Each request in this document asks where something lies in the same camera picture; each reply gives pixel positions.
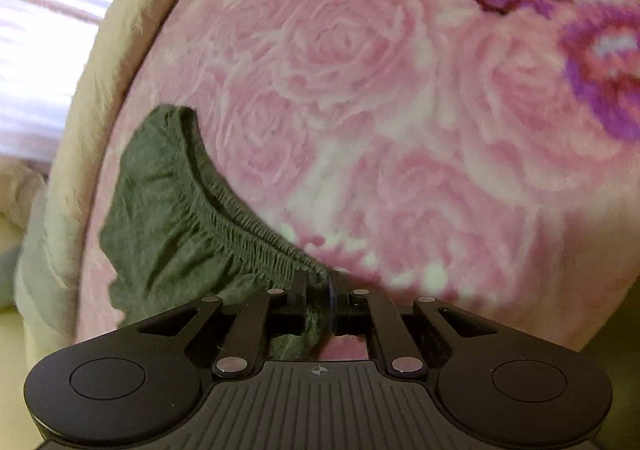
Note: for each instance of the pink window curtain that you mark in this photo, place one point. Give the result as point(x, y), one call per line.
point(55, 44)

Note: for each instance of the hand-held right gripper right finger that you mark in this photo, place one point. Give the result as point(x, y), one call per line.
point(334, 302)

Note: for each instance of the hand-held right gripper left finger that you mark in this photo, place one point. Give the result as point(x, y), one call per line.
point(299, 297)

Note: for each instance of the pink rose print blanket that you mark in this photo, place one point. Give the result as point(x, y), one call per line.
point(390, 119)

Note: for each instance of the grey-green elastic-waist shorts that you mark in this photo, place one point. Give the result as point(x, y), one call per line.
point(165, 210)

